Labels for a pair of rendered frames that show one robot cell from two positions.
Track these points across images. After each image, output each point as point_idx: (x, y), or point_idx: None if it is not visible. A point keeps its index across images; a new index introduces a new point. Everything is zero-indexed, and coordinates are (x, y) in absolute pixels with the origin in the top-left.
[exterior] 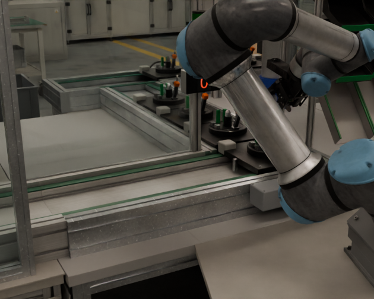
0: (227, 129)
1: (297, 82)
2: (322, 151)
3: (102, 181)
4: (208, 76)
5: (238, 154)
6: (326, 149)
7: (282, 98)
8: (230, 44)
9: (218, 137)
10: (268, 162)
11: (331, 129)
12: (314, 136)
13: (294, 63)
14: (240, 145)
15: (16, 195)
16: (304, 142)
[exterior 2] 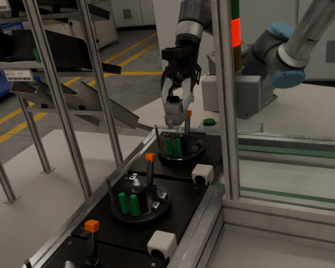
0: (156, 193)
1: (195, 50)
2: (60, 197)
3: None
4: None
5: (212, 159)
6: (50, 198)
7: (198, 73)
8: None
9: (179, 197)
10: (210, 140)
11: (127, 120)
12: (0, 225)
13: (201, 29)
14: (186, 172)
15: None
16: (30, 222)
